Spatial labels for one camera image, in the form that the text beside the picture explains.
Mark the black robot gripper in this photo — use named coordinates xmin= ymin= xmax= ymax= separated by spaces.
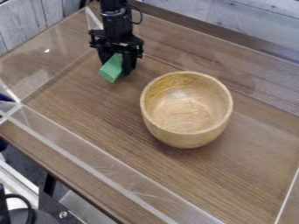
xmin=88 ymin=10 xmax=144 ymax=76

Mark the green rectangular block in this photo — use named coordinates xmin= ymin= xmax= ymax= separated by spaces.
xmin=99 ymin=53 xmax=123 ymax=83

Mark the light brown wooden bowl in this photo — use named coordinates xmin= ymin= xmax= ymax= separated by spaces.
xmin=140 ymin=71 xmax=233 ymax=149

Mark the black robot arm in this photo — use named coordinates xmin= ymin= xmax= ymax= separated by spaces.
xmin=88 ymin=0 xmax=144 ymax=81

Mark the blue object at left edge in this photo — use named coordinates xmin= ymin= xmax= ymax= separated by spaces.
xmin=0 ymin=93 xmax=14 ymax=102

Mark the black table leg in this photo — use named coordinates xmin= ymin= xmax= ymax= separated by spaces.
xmin=42 ymin=174 xmax=56 ymax=196

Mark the clear acrylic tray enclosure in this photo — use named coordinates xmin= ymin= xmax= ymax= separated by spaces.
xmin=0 ymin=7 xmax=299 ymax=224

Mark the black cable loop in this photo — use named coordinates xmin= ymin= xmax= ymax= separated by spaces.
xmin=0 ymin=193 xmax=37 ymax=224

